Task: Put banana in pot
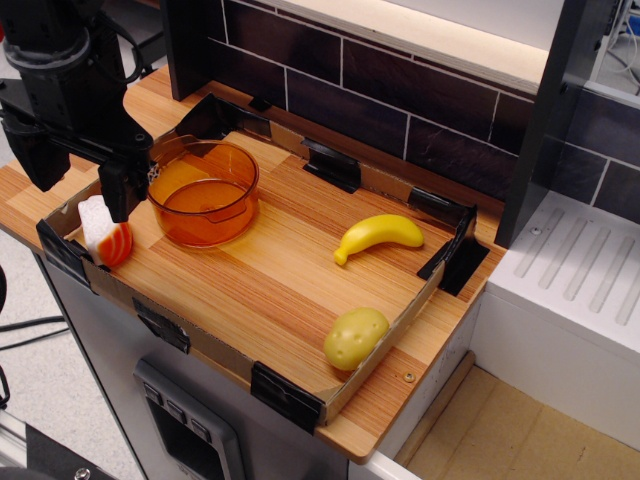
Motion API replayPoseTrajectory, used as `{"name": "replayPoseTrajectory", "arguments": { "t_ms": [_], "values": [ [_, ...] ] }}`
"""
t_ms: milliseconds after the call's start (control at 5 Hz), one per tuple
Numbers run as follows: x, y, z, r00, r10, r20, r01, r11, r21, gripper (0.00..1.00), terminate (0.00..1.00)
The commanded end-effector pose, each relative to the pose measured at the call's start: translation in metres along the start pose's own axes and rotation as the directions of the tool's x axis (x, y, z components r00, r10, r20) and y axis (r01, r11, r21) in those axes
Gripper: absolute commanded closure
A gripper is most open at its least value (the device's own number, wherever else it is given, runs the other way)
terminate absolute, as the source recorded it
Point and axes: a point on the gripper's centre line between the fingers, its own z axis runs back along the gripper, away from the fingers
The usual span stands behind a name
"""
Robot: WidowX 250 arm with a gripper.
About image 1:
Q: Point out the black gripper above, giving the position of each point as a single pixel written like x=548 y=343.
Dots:
x=69 y=100

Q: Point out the yellow toy banana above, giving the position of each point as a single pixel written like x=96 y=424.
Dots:
x=375 y=230

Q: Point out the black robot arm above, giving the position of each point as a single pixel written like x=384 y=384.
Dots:
x=58 y=14

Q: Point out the orange transparent plastic pot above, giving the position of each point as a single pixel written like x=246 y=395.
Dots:
x=204 y=192

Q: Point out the cardboard fence with black tape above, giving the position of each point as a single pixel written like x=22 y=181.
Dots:
x=259 y=307

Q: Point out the white orange toy sushi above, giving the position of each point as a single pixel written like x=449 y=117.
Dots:
x=108 y=243

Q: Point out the grey toy oven front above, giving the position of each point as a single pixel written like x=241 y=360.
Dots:
x=201 y=443

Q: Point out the yellow toy potato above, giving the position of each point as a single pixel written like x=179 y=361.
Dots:
x=353 y=337

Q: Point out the white toy sink drainer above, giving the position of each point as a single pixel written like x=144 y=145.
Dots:
x=577 y=267

